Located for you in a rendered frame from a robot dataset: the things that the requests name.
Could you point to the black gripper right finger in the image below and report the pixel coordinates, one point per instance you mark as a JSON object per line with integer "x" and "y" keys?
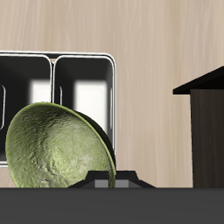
{"x": 125, "y": 178}

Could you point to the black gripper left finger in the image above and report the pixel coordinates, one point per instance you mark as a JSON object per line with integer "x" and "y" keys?
{"x": 97, "y": 178}

